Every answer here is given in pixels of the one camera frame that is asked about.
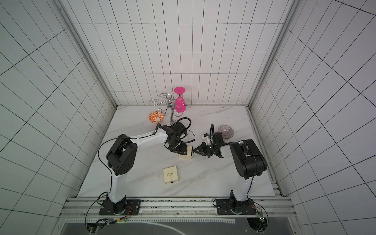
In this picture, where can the orange patterned small bowl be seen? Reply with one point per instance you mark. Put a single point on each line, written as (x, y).
(156, 117)

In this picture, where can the pink goblet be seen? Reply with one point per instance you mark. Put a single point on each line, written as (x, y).
(180, 103)

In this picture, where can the purple striped glass bowl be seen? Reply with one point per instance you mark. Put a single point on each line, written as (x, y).
(226, 131)

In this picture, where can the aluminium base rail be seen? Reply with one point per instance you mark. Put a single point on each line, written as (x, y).
(154, 207)

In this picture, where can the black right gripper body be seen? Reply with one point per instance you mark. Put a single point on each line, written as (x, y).
(208, 148)

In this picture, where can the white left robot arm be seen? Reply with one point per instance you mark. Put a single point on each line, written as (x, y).
(121, 158)

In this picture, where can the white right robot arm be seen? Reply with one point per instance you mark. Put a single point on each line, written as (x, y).
(249, 163)

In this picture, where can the cream jewelry box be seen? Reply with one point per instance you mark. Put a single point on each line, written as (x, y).
(170, 175)
(188, 154)

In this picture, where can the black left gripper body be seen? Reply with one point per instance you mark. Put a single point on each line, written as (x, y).
(174, 144)

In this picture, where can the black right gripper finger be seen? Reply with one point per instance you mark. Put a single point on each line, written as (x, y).
(201, 147)
(202, 153)

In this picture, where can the chrome jewelry stand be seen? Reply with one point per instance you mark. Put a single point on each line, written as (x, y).
(169, 100)

